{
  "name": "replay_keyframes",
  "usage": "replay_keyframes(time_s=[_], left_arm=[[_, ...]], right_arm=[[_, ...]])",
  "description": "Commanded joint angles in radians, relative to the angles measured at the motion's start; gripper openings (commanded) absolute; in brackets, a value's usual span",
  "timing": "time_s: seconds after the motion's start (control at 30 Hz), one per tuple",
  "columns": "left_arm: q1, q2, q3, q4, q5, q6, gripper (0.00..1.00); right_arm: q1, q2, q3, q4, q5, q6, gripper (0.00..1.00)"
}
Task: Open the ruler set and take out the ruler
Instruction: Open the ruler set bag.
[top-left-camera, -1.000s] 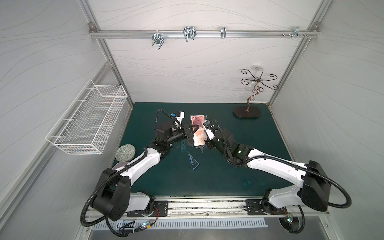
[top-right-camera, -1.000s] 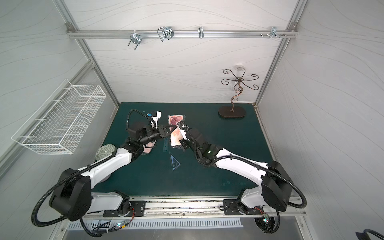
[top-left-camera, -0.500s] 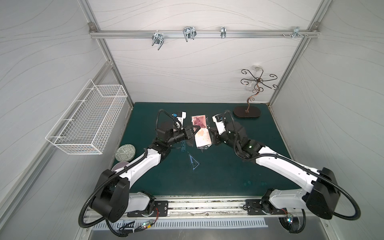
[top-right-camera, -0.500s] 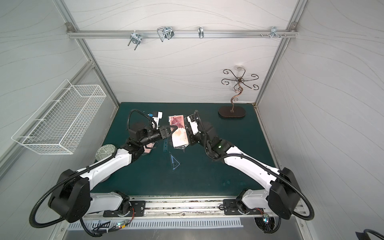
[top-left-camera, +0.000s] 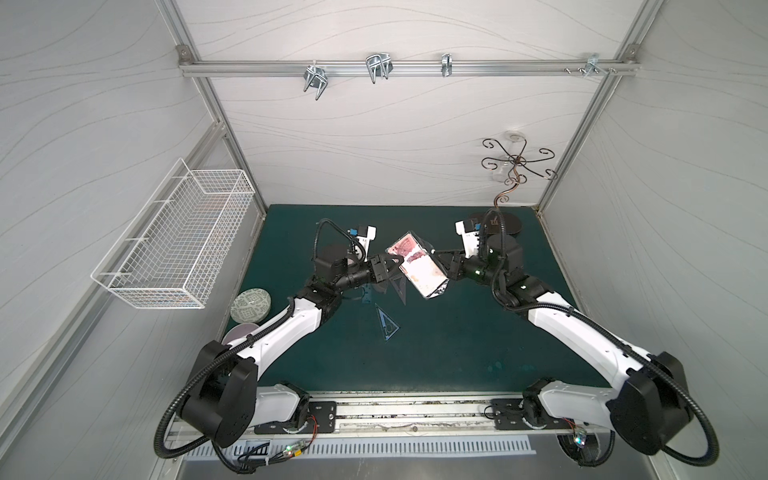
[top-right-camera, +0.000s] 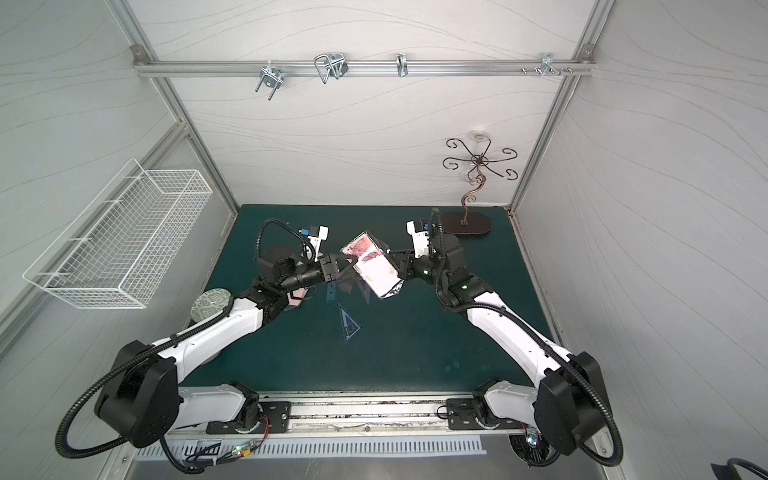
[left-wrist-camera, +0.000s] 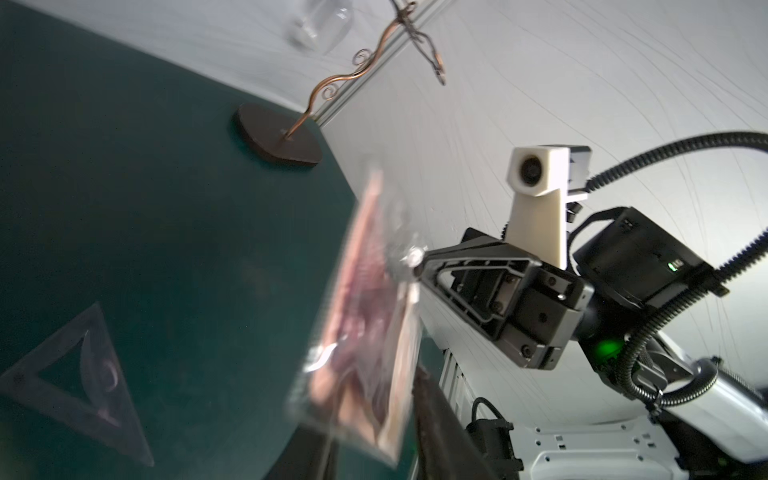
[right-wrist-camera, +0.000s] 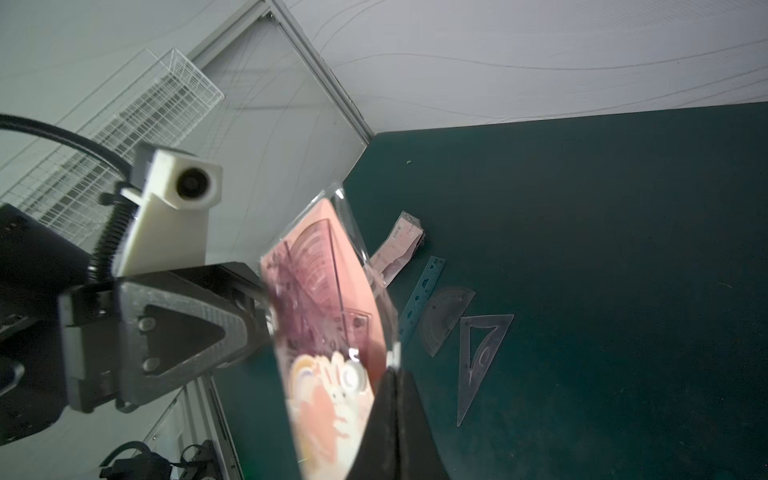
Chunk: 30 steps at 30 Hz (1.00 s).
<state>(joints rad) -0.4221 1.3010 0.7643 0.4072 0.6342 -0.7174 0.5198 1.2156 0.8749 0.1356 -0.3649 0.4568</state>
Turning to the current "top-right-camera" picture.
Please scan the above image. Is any blue transparent straight ruler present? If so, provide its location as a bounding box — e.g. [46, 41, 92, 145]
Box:
[325, 283, 336, 304]

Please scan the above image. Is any clear protractor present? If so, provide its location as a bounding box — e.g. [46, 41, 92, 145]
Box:
[336, 271, 359, 294]

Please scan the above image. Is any small pink ruler set pouch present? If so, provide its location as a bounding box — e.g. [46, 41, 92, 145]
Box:
[340, 232, 404, 299]

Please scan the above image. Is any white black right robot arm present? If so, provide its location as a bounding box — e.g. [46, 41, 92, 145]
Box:
[394, 231, 624, 467]

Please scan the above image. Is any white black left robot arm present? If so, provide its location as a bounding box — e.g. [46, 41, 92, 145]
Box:
[94, 245, 357, 447]

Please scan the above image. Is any blue small set square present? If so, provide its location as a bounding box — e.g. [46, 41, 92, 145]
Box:
[338, 305, 361, 342]

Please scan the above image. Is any patterned ceramic bowl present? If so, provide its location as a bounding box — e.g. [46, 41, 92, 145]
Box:
[190, 288, 232, 324]

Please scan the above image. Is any metal clamp hook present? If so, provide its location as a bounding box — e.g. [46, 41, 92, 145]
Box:
[313, 52, 349, 84]
[254, 64, 284, 101]
[520, 53, 573, 77]
[395, 53, 408, 78]

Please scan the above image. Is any aluminium top crossbar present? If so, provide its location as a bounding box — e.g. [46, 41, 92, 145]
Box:
[134, 57, 597, 79]

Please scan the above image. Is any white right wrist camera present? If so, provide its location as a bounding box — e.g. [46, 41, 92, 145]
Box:
[406, 220, 430, 259]

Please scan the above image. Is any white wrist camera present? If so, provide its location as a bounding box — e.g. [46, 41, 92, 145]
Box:
[299, 225, 329, 249]
[406, 220, 430, 259]

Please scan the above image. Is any copper wire jewelry stand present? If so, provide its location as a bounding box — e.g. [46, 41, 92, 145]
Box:
[441, 131, 520, 236]

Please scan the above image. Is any right black corrugated cable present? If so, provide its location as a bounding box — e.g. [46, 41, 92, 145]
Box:
[428, 208, 625, 469]

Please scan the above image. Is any black corrugated cable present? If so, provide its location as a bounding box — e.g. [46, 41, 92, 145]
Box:
[54, 217, 316, 460]
[428, 208, 625, 469]

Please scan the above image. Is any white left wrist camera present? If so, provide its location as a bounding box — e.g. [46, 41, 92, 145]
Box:
[299, 225, 329, 249]

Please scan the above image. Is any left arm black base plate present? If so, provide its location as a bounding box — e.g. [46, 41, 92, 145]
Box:
[205, 401, 291, 435]

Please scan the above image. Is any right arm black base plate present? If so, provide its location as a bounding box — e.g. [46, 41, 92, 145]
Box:
[436, 398, 525, 431]

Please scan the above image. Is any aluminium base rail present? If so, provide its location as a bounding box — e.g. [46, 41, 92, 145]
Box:
[119, 392, 613, 443]

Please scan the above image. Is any white wire basket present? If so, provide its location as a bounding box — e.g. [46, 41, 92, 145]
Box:
[22, 159, 212, 310]

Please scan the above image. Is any white perforated cable duct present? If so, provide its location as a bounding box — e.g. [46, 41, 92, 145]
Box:
[134, 435, 487, 461]

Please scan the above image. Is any left black corrugated cable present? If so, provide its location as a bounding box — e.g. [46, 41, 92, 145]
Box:
[54, 217, 316, 460]

